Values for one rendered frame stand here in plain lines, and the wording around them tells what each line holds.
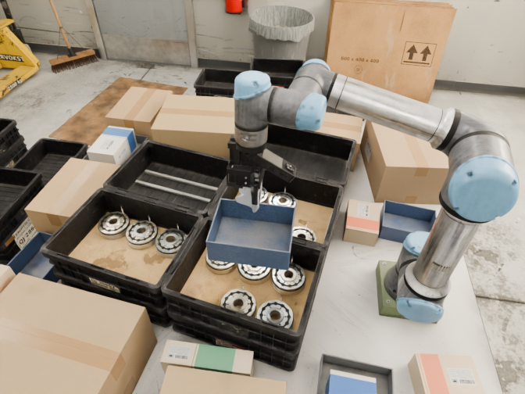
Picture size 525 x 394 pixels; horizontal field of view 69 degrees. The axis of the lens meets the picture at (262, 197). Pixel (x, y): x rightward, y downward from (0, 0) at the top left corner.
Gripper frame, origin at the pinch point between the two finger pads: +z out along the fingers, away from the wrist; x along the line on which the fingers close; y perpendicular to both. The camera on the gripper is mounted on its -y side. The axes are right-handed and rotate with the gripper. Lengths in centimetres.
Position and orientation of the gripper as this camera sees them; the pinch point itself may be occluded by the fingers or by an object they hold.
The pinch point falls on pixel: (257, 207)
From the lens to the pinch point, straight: 100.8
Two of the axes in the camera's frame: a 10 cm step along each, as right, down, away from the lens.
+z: -0.4, 7.7, 6.4
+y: -9.8, -1.4, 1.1
